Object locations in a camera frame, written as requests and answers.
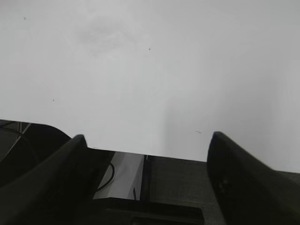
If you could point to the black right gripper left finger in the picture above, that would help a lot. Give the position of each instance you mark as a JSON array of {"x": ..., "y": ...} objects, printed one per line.
[{"x": 50, "y": 193}]

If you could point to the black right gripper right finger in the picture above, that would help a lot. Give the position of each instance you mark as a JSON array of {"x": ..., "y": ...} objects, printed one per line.
[{"x": 248, "y": 191}]

